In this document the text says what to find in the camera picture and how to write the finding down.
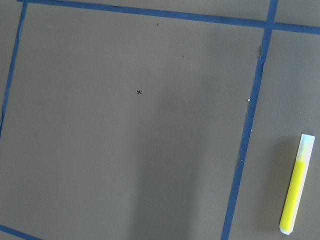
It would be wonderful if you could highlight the yellow highlighter pen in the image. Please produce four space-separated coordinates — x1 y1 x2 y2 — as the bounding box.
279 134 315 235

